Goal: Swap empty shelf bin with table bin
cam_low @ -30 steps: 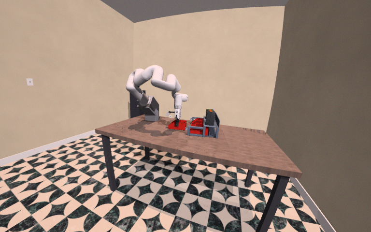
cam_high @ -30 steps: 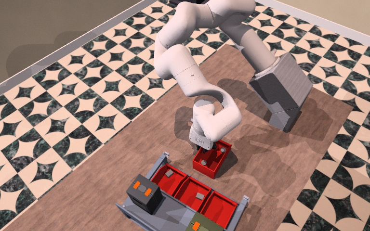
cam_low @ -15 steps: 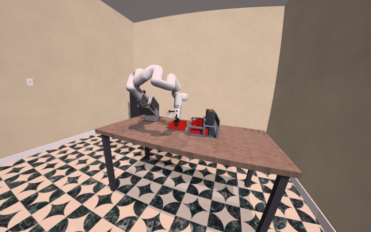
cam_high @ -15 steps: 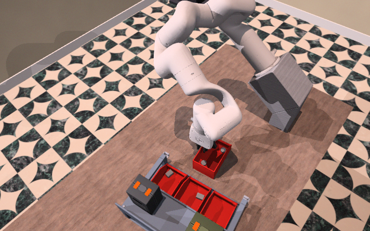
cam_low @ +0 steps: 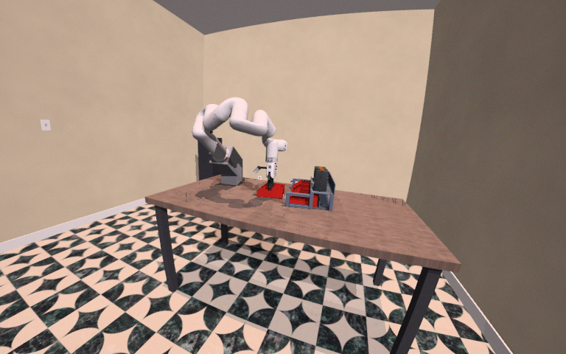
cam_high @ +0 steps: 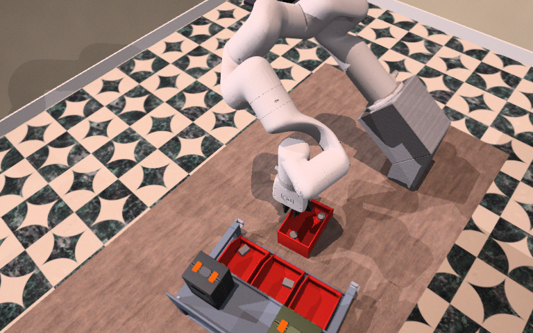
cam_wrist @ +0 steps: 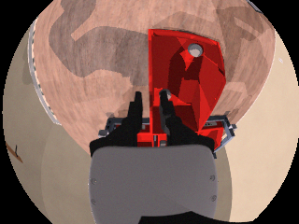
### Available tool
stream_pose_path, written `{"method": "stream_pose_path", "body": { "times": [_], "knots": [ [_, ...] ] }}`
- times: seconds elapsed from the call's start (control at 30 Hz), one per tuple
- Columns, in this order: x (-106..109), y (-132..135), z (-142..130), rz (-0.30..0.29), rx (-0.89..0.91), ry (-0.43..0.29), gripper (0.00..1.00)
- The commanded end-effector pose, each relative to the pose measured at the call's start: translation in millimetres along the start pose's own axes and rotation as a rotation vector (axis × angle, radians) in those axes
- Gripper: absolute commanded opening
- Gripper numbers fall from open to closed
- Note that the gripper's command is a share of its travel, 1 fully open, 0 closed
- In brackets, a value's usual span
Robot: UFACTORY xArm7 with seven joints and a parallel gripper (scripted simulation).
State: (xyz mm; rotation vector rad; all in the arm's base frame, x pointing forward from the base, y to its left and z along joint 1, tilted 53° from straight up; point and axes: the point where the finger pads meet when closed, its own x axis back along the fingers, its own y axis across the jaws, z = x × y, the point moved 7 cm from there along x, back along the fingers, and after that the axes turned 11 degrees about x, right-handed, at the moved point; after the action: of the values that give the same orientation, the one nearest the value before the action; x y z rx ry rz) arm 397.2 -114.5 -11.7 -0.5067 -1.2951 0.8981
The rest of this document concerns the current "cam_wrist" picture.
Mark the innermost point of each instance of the red bin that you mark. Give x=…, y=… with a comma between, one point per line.
x=159, y=138
x=195, y=83
x=213, y=130
x=144, y=140

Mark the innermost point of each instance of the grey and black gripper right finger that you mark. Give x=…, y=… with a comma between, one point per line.
x=177, y=133

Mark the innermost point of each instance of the grey metal disc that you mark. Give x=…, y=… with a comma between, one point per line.
x=195, y=50

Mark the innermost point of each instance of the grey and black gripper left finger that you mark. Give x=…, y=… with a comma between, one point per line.
x=126, y=134

